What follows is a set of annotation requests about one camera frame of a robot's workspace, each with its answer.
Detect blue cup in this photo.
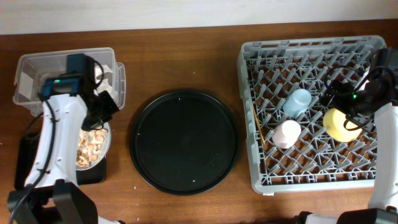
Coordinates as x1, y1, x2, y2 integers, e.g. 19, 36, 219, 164
282, 89, 312, 118

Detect grey plate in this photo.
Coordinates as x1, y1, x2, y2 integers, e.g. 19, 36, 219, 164
75, 121, 112, 171

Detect yellow bowl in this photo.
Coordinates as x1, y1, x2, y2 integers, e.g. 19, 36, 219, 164
323, 108, 363, 142

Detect food scraps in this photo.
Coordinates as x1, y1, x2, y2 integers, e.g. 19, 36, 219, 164
76, 128, 109, 169

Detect pink cup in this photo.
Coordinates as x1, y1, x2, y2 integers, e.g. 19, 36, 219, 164
272, 120, 301, 149

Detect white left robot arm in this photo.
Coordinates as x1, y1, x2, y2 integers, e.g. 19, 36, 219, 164
7, 74, 118, 223

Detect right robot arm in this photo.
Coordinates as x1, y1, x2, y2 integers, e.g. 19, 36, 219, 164
295, 47, 397, 224

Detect round black serving tray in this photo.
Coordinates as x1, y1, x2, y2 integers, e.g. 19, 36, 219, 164
129, 90, 240, 195

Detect clear plastic waste bin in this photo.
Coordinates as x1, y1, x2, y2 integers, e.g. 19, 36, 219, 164
13, 47, 126, 116

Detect black rectangular tray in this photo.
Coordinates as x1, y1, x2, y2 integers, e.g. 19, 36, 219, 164
14, 133, 106, 190

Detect white tissue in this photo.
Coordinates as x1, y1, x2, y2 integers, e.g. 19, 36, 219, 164
95, 65, 118, 101

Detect grey dishwasher rack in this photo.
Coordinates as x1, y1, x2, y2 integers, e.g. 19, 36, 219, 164
237, 35, 386, 195

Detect wooden chopstick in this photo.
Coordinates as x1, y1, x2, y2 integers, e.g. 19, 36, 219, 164
251, 104, 266, 147

